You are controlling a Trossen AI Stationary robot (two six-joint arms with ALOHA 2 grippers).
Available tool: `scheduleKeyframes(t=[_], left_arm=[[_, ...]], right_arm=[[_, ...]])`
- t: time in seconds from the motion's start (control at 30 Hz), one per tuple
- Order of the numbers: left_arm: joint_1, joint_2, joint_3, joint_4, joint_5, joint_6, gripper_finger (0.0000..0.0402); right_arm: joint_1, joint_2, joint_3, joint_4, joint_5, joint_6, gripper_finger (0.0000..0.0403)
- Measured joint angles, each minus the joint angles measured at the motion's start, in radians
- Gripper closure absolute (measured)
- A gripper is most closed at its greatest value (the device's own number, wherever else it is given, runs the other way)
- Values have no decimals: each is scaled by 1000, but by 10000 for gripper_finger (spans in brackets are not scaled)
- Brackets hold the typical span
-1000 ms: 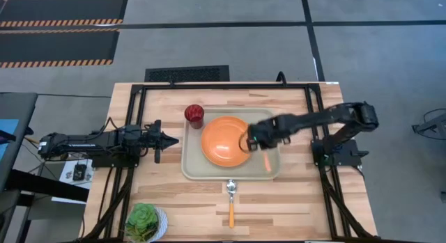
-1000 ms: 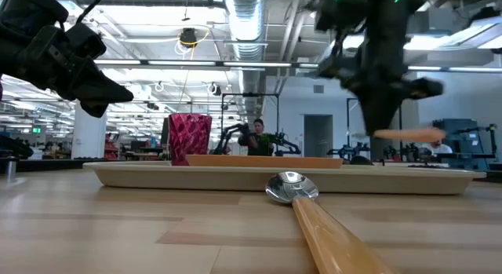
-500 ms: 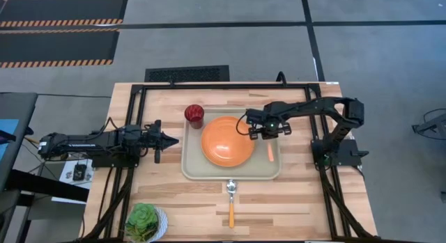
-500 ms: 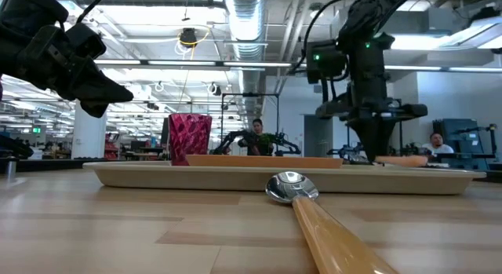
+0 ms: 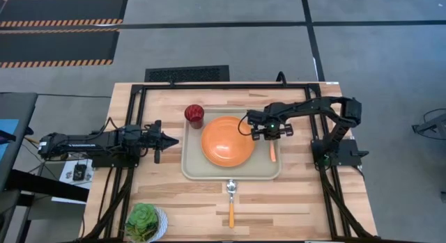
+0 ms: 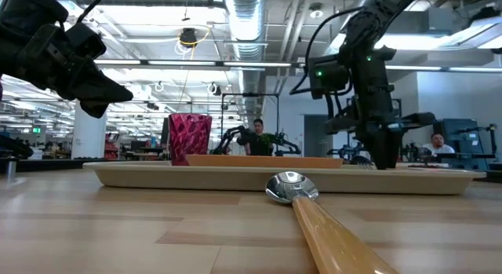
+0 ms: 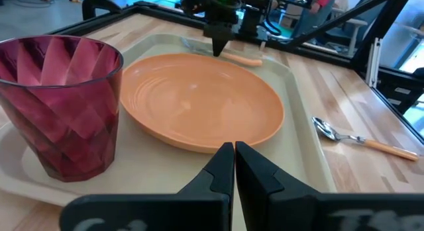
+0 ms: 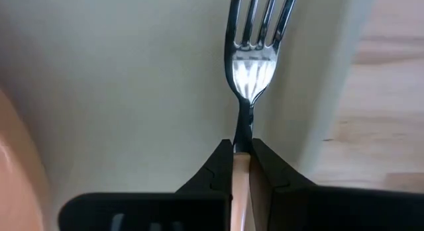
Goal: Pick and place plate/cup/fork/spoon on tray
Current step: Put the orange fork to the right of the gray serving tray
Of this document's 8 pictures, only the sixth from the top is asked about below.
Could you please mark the black background robot arm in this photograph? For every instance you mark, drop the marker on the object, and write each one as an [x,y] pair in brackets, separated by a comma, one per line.
[231,134]
[288,144]

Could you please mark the person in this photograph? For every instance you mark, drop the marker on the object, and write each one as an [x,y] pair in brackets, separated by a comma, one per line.
[438,145]
[259,142]

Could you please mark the white pillar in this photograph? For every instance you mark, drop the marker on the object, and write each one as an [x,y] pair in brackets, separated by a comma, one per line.
[88,136]

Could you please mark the blue background robot arm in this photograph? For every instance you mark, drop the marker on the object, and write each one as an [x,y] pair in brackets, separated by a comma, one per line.
[341,151]

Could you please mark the beige plastic tray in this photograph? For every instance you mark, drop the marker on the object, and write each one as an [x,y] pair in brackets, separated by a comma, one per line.
[196,180]

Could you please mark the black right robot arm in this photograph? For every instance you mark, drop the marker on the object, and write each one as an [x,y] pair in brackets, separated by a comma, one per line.
[372,19]

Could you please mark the grey metal post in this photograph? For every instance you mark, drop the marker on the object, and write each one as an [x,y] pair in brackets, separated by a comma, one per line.
[11,168]

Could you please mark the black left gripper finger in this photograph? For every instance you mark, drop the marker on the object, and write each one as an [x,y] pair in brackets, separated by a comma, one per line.
[98,87]
[96,109]

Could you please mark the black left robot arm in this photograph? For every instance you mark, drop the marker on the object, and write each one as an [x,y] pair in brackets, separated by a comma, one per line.
[23,11]

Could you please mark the silver ceiling air duct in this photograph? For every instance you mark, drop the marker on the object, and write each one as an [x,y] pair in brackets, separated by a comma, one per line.
[245,34]

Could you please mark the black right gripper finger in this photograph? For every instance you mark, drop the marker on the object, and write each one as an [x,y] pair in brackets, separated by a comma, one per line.
[393,148]
[378,148]

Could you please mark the long ceiling light strip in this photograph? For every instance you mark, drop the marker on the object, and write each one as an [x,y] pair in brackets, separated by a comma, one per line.
[180,63]

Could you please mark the green exit sign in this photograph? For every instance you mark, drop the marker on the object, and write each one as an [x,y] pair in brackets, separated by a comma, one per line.
[36,130]

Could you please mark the grey blue equipment cabinet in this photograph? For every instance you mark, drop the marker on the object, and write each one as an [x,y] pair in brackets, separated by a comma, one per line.
[460,136]

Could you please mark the small green plant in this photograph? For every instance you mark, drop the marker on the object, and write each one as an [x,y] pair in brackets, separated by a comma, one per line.
[268,139]

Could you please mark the grey door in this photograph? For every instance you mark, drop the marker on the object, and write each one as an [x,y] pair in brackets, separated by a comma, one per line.
[315,136]

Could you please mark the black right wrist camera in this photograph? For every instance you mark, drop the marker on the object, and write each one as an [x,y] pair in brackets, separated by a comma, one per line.
[327,79]

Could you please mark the red faceted plastic cup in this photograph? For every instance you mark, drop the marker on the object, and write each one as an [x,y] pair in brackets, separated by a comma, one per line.
[190,136]

